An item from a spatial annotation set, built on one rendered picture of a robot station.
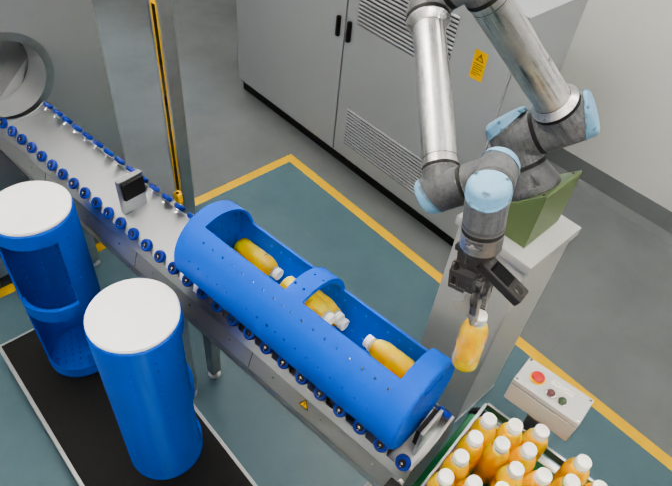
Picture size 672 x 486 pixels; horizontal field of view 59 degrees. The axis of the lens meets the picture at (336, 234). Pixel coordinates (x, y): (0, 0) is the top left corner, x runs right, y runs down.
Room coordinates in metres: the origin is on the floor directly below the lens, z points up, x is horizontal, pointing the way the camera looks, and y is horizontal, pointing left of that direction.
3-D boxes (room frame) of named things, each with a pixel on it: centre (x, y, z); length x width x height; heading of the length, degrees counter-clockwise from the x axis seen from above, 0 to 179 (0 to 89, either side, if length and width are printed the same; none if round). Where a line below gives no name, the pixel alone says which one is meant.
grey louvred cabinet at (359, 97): (3.38, -0.08, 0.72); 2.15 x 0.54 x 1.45; 47
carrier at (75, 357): (1.42, 1.07, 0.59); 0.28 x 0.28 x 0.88
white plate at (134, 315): (1.03, 0.58, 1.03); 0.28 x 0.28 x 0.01
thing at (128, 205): (1.58, 0.76, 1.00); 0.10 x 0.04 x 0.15; 144
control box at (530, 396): (0.91, -0.65, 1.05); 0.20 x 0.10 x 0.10; 54
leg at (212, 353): (1.47, 0.49, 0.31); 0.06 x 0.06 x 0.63; 54
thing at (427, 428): (0.79, -0.31, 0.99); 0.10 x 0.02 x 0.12; 144
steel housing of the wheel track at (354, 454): (1.41, 0.53, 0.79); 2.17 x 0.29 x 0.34; 54
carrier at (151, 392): (1.03, 0.58, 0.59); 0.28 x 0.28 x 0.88
